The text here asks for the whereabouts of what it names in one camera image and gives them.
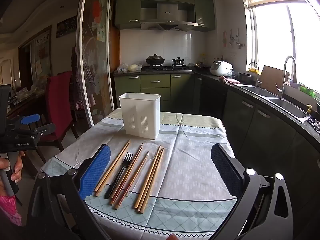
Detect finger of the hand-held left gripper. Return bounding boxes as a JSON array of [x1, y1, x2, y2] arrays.
[[24, 123, 56, 138], [15, 114, 42, 130]]

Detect wall hooks with hanging tools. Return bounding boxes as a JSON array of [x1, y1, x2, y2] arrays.
[[222, 29, 244, 49]]

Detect small steel faucet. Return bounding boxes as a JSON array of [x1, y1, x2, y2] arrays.
[[249, 62, 260, 88]]

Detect flower print sliding glass door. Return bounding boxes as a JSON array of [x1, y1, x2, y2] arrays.
[[76, 0, 118, 127]]

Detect checkered hanging apron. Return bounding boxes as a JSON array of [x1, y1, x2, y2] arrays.
[[70, 46, 97, 110]]

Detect pale patterned tablecloth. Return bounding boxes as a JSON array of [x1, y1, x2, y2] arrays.
[[40, 109, 240, 240]]

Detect person's left forearm pink sleeve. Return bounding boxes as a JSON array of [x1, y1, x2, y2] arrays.
[[0, 194, 23, 228]]

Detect chopstick with reddish tip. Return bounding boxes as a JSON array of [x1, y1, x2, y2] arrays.
[[109, 143, 144, 205], [113, 146, 147, 210]]

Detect wooden cutting board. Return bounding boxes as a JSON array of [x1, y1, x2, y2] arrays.
[[260, 65, 290, 95]]

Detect dark patterned dishcloth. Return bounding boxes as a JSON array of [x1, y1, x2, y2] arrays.
[[306, 117, 320, 133]]

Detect light bamboo chopstick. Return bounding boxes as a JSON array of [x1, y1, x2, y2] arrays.
[[96, 141, 131, 197], [137, 147, 165, 213], [134, 144, 162, 210], [94, 139, 131, 195]]

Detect double steel sink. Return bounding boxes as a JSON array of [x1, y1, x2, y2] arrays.
[[234, 84, 312, 123]]

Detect pink cloth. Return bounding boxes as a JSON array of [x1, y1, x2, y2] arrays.
[[220, 76, 240, 84]]

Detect white plastic utensil holder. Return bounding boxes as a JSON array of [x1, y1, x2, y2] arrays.
[[119, 92, 161, 140]]

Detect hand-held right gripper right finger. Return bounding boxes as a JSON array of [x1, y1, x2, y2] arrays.
[[211, 144, 294, 240]]

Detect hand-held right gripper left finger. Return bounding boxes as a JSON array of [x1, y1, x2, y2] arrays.
[[26, 144, 112, 240]]

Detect kitchen window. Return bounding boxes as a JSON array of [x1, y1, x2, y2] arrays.
[[246, 0, 320, 90]]

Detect white rice cooker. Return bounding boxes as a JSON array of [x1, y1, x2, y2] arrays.
[[210, 60, 234, 77]]

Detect dark base cabinets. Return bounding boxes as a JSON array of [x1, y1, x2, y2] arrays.
[[194, 75, 320, 230]]

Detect dark wall poster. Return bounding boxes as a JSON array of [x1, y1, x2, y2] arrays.
[[56, 16, 77, 38]]

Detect black plastic fork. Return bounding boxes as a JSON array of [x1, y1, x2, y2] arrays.
[[104, 152, 134, 200]]

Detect tall steel faucet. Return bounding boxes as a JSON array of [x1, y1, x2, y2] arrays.
[[276, 56, 298, 99]]

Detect framed calligraphy picture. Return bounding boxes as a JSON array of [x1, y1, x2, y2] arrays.
[[32, 30, 52, 74]]

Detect black cooking pot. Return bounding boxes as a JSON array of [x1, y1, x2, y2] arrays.
[[237, 72, 253, 83]]

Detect wooden chair with red cover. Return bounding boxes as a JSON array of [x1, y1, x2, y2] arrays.
[[37, 70, 80, 178]]

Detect green plastic container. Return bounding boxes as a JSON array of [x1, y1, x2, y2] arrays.
[[299, 84, 317, 97]]

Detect dark stone countertop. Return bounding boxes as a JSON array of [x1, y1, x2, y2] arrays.
[[114, 69, 320, 145]]

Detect gas stove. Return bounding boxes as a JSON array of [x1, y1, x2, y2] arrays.
[[142, 65, 193, 71]]

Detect person's left hand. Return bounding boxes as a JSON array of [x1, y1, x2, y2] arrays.
[[0, 151, 26, 198]]

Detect green base cabinets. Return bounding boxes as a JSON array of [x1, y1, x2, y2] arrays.
[[114, 74, 194, 114]]

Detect black wok with lid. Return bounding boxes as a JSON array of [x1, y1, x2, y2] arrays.
[[145, 54, 165, 66]]

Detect clear plastic spoon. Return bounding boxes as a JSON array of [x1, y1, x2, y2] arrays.
[[126, 151, 151, 197]]

